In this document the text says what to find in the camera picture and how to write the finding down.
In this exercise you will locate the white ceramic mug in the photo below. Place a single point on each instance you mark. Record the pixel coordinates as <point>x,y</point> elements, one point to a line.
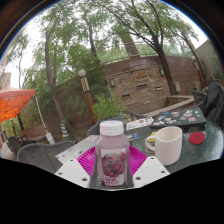
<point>168,146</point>

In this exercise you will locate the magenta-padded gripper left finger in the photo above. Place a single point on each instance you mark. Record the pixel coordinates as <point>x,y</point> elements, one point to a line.
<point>73,171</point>

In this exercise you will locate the grey wicker chair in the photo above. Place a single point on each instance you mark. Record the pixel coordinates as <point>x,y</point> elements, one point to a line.
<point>95,128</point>
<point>40,155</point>

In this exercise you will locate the pink juice bottle white cap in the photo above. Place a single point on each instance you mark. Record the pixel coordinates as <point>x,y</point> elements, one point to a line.
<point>112,156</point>

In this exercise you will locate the yellow card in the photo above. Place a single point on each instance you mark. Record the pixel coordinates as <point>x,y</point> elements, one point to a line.
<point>152,137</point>

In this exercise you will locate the black laptop with stickers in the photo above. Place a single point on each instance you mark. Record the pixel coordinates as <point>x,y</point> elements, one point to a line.
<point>180,118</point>

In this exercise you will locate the lamp post with globe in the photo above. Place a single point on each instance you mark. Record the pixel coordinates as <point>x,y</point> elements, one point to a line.
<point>87,96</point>

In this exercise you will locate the white sticker sheet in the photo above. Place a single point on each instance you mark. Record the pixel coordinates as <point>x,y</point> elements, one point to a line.
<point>140,123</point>

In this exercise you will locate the black backpack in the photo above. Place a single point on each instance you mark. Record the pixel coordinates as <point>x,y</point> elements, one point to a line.
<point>215,103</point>

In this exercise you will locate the orange canopy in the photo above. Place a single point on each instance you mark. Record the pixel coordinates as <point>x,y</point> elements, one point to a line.
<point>13,103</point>

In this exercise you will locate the small blue card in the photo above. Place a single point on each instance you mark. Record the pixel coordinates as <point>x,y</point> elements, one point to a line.
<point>134,136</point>

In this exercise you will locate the silver laptop with stickers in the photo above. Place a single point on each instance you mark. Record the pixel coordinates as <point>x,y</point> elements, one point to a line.
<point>75,150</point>

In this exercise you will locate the blue yellow striped cone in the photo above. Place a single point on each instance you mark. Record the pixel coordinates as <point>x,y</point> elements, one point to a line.
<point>64,130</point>

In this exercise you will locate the flat round red coaster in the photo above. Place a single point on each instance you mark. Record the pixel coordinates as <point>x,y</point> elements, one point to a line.
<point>197,138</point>

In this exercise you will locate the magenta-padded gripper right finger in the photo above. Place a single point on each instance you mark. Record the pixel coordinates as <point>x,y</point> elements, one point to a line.
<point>150,170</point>

